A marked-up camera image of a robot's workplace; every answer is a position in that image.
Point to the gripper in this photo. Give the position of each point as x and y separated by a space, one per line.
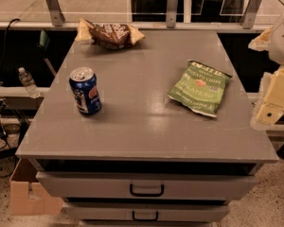
283 40

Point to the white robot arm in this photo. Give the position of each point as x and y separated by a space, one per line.
272 41

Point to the green jalapeno chip bag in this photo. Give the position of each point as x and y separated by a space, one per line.
200 88

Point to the brown chip bag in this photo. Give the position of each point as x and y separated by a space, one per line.
109 36

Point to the grey drawer cabinet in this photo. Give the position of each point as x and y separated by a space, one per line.
139 129

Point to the blue pepsi soda can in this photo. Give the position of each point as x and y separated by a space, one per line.
83 83

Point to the grey drawer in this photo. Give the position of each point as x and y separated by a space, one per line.
145 212
146 186

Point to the top grey drawer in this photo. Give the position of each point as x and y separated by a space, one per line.
146 186

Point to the clear plastic water bottle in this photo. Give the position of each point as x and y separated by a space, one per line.
28 82

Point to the brown cardboard box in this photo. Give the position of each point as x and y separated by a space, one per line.
27 196

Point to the right metal rail bracket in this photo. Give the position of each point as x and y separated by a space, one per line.
249 16

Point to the metal rail bracket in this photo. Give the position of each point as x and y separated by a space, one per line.
55 12
249 16
171 13

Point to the middle metal rail bracket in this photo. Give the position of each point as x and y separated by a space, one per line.
171 13

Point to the left metal rail bracket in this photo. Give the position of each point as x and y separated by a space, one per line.
55 12

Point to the green handled tool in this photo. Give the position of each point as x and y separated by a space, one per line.
42 47

